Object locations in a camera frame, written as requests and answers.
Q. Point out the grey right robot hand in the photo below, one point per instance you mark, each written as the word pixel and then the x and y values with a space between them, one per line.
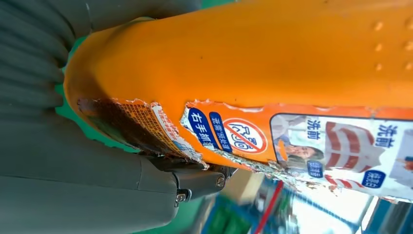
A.
pixel 64 187

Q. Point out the green plastic crate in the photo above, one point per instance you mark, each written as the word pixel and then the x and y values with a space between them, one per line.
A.
pixel 226 223

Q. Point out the brown cardboard box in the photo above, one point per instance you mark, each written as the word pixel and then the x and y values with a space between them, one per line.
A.
pixel 242 187

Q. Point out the red pole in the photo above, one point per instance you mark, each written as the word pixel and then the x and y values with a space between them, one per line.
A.
pixel 267 210

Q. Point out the blue metal storage rack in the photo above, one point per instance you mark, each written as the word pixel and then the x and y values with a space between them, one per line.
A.
pixel 387 218

